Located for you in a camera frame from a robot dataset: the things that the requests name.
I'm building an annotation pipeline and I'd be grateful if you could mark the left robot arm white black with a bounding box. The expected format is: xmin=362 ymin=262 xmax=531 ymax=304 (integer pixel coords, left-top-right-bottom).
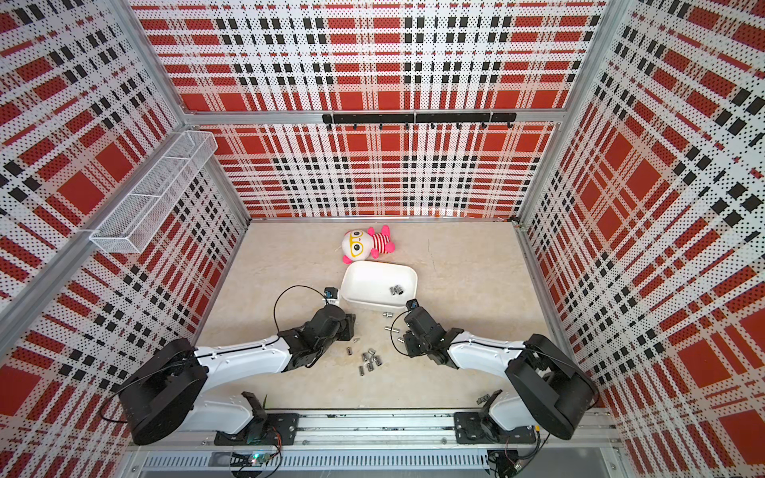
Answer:
xmin=117 ymin=304 xmax=356 ymax=446

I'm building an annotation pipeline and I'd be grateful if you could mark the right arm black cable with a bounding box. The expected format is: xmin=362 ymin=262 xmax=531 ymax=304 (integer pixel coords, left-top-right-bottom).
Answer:
xmin=389 ymin=319 xmax=420 ymax=360

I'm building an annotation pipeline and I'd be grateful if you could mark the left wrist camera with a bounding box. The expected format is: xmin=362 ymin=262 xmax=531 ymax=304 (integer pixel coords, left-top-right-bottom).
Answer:
xmin=324 ymin=287 xmax=340 ymax=306

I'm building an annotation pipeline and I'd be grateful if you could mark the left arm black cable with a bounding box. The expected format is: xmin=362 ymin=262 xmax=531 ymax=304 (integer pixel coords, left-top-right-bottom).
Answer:
xmin=272 ymin=284 xmax=327 ymax=333

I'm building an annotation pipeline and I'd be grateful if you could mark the black hook rail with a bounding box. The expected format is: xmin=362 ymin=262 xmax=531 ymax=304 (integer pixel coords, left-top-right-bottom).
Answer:
xmin=322 ymin=113 xmax=518 ymax=127

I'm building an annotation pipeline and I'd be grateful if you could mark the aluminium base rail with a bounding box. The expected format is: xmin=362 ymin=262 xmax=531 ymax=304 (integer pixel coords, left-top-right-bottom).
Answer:
xmin=118 ymin=408 xmax=633 ymax=477

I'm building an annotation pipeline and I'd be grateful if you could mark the pink striped plush doll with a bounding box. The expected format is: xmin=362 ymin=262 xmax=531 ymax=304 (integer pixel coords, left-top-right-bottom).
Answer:
xmin=341 ymin=225 xmax=396 ymax=265

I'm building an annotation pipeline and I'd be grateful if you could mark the green circuit board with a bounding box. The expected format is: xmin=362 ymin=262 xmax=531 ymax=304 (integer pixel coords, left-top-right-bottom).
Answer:
xmin=229 ymin=452 xmax=271 ymax=469

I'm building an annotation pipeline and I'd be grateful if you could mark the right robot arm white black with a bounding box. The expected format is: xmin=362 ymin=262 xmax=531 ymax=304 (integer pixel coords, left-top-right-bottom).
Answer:
xmin=402 ymin=305 xmax=599 ymax=443

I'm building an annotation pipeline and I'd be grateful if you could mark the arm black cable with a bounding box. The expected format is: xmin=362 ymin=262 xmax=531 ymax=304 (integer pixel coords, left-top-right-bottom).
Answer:
xmin=389 ymin=319 xmax=420 ymax=360
xmin=272 ymin=284 xmax=327 ymax=333

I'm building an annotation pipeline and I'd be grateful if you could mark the white plastic storage box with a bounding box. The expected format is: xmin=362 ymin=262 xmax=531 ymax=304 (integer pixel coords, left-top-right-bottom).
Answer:
xmin=340 ymin=261 xmax=418 ymax=313

